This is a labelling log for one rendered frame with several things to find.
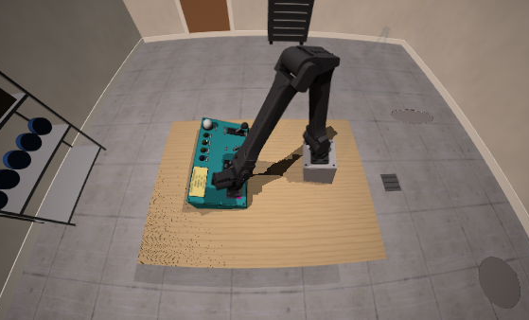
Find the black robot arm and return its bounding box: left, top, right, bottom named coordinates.
left=211, top=45, right=340, bottom=191

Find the teal console panel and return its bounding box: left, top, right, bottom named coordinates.
left=186, top=117, right=249, bottom=209

